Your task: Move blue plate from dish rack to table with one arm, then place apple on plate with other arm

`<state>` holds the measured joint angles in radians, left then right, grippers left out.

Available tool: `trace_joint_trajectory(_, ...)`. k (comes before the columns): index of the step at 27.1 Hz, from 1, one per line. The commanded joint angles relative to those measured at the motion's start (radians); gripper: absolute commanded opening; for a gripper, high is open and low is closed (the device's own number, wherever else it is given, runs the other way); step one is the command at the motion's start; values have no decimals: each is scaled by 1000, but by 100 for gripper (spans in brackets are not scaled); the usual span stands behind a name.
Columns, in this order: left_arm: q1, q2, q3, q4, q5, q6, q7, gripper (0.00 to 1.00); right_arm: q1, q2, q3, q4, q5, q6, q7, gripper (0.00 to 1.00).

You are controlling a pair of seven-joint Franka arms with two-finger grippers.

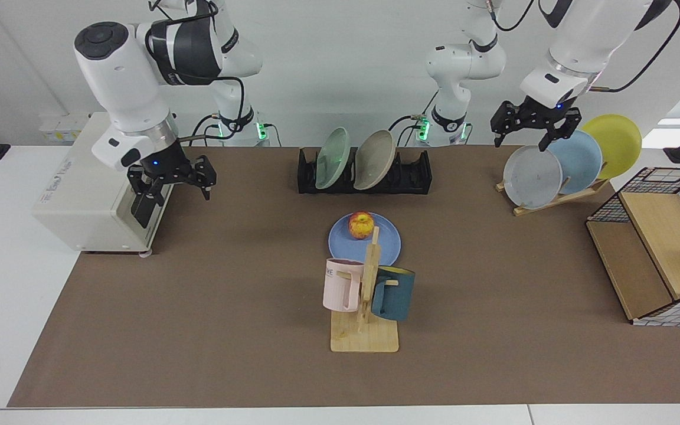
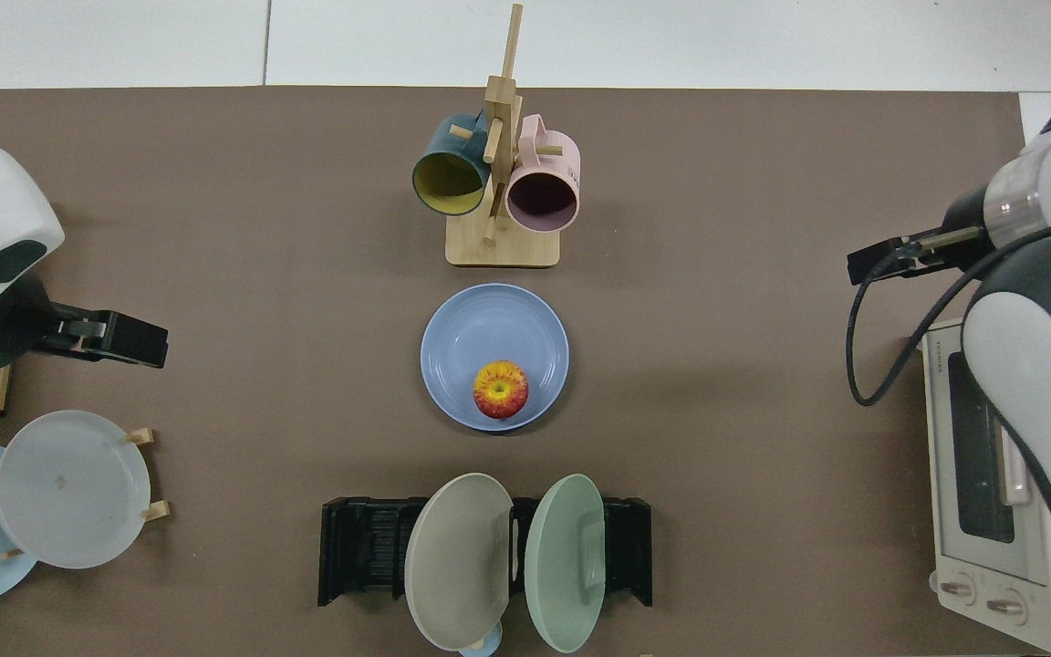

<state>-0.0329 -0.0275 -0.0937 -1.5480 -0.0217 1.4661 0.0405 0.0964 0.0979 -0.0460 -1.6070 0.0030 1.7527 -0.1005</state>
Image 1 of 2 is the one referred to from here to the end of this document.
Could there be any red yellow apple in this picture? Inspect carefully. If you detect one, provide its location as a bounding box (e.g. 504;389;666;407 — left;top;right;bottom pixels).
348;212;375;240

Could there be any grey plate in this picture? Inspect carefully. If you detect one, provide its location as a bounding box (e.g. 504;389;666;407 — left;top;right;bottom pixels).
503;145;563;210

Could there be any light blue plate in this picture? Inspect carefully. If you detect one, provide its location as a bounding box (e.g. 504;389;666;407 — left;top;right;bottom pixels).
547;129;603;195

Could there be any wooden plate rack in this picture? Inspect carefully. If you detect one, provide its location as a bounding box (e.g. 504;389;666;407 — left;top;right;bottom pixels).
495;177;610;217

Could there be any yellow plate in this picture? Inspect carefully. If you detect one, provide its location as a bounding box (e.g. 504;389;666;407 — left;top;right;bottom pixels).
581;114;643;180

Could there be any black dish rack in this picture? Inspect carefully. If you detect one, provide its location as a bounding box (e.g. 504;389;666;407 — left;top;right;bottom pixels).
297;148;433;195

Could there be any beige plate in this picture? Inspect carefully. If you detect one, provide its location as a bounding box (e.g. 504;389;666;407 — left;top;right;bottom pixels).
353;130;397;191

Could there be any pale green plate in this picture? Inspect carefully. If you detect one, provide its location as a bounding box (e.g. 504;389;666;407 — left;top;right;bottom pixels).
315;127;351;190

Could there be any pale toaster oven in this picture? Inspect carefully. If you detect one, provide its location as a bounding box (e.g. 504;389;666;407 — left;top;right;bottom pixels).
32;112;185;256

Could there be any brown table cloth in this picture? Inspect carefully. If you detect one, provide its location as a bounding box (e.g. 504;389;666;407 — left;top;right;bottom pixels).
8;146;680;408

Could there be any pink mug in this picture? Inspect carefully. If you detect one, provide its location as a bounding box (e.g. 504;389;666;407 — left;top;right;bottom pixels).
322;258;365;313

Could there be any dark teal mug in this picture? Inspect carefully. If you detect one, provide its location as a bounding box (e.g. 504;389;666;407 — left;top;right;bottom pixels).
371;266;416;322

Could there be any wooden mug stand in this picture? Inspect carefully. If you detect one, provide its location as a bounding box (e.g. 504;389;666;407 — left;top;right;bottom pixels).
331;226;400;354

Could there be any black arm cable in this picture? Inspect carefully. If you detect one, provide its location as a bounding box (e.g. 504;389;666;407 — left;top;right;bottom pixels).
588;0;680;94
145;0;247;143

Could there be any wire basket with wooden floor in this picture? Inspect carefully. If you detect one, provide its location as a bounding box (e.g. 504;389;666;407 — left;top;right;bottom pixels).
586;167;680;327

